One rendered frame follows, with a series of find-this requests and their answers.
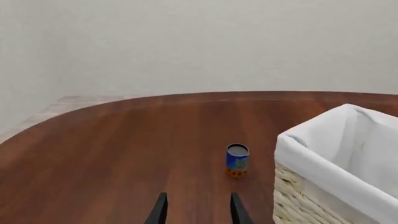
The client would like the blue printed tin can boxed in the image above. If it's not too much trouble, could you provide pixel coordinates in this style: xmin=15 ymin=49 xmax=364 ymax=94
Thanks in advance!
xmin=225 ymin=143 xmax=251 ymax=179

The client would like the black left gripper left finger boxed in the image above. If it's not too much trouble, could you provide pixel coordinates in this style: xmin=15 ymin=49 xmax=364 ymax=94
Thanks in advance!
xmin=146 ymin=192 xmax=169 ymax=224

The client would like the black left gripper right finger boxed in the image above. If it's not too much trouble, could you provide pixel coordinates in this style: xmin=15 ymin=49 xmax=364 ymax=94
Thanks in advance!
xmin=230 ymin=192 xmax=256 ymax=224

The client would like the white lined wicker basket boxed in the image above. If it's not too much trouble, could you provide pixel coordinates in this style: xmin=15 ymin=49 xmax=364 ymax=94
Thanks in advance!
xmin=272 ymin=103 xmax=398 ymax=224

